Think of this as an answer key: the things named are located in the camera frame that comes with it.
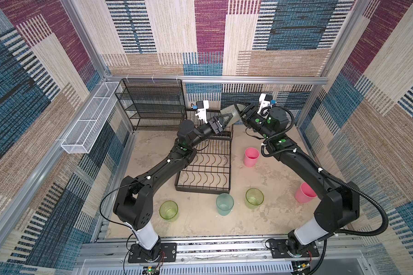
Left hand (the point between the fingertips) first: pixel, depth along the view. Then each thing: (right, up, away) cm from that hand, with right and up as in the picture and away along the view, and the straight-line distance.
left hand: (233, 115), depth 67 cm
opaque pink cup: (+13, -18, +23) cm, 32 cm away
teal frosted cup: (-2, -38, +12) cm, 40 cm away
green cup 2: (+13, -38, +20) cm, 45 cm away
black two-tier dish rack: (-9, -26, +29) cm, 40 cm away
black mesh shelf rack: (-45, +14, +44) cm, 65 cm away
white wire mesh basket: (-61, -8, +4) cm, 62 cm away
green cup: (-29, -44, +17) cm, 55 cm away
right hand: (+1, +4, +5) cm, 6 cm away
